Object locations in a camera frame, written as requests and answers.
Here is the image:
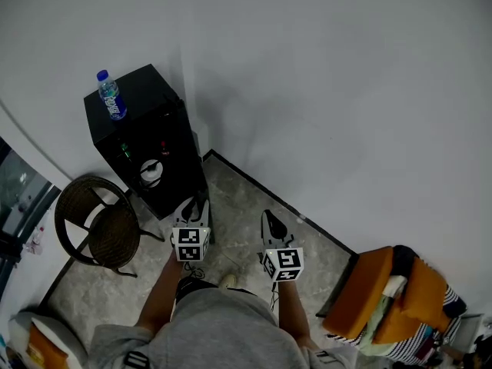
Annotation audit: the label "small white cloth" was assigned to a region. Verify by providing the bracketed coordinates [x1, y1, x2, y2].
[384, 274, 408, 295]

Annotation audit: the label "black armchair frame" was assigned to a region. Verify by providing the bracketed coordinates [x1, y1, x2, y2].
[315, 251, 361, 318]

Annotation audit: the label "white round container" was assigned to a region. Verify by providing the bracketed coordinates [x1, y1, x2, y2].
[138, 158, 164, 188]

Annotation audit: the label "pale green cloth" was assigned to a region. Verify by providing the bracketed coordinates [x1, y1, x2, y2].
[359, 294, 389, 347]

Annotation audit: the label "dark wicker chair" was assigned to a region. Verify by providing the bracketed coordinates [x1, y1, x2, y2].
[54, 175, 165, 279]

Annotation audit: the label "clear bag with small bottles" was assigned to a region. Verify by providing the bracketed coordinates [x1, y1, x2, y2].
[25, 225, 46, 255]

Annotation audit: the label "black glass cabinet door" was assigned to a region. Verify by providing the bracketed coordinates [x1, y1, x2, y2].
[165, 94, 215, 245]

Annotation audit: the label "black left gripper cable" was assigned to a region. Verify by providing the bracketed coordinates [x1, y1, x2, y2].
[183, 261, 207, 280]

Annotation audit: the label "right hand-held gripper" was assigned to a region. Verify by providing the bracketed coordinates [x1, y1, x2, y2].
[261, 209, 304, 283]

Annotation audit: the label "blue capped water bottle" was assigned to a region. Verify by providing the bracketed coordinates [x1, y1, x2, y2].
[95, 69, 128, 121]

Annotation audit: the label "black mini fridge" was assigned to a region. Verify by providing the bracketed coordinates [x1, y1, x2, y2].
[83, 63, 215, 245]

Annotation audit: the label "black garment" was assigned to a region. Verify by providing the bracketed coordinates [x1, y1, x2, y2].
[392, 244, 420, 280]

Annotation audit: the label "grey framed panel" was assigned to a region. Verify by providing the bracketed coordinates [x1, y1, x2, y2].
[455, 313, 485, 353]

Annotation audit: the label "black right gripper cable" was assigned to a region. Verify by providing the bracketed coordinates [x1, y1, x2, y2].
[268, 281, 280, 313]

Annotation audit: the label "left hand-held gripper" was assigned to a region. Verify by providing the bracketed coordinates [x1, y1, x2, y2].
[171, 197, 211, 263]

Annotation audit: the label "person's grey shirt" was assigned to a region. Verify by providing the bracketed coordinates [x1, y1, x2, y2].
[88, 287, 361, 369]

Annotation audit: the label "person's left forearm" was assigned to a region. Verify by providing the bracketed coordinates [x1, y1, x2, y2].
[136, 251, 185, 332]

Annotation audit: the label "small orange throw pillow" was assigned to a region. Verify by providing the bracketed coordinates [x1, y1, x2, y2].
[26, 323, 70, 369]

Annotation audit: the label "black framed glass window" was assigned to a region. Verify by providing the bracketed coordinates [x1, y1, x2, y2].
[0, 136, 62, 303]

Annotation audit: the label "white round armchair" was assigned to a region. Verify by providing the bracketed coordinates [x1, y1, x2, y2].
[8, 311, 88, 369]

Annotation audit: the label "black white striped cloth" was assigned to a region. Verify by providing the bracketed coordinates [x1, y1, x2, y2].
[326, 284, 468, 367]

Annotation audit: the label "person's right forearm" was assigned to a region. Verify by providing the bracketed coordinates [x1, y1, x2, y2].
[277, 281, 320, 351]

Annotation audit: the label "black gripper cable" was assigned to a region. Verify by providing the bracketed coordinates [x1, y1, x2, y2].
[183, 261, 207, 280]
[268, 281, 280, 313]

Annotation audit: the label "person's black shorts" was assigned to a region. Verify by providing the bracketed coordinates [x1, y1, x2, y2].
[175, 276, 257, 311]

